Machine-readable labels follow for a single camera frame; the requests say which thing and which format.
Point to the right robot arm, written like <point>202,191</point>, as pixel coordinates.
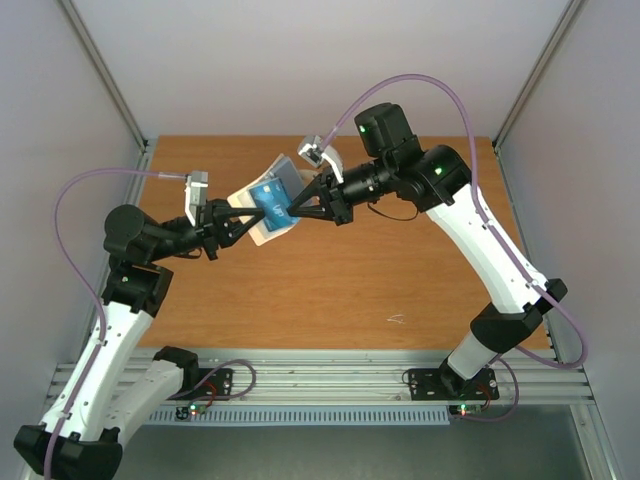
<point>437,182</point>

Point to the beige card holder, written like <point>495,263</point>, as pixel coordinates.
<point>294,181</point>

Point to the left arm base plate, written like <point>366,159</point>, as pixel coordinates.
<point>221,381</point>

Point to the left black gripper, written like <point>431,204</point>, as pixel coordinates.
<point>210,222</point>

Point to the circuit board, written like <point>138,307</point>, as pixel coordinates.
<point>465,409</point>
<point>190,411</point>

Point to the grey slotted cable duct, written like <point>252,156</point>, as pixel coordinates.
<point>286,416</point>

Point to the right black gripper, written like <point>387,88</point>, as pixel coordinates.
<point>336,198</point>

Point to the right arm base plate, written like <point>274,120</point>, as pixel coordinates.
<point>424,384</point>

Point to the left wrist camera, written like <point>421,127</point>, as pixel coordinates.
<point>196,187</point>

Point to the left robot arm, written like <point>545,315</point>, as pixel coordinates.
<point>84,433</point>

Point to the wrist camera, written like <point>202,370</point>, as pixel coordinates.
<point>312,152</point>
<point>196,187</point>

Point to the aluminium rail frame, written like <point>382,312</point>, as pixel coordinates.
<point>377,377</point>

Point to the left circuit board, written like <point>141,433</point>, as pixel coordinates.
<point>190,411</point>

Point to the blue credit card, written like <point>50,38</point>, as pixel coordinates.
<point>273,199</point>

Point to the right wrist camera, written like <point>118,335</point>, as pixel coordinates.
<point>312,152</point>

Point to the right circuit board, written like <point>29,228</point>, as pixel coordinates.
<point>465,409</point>

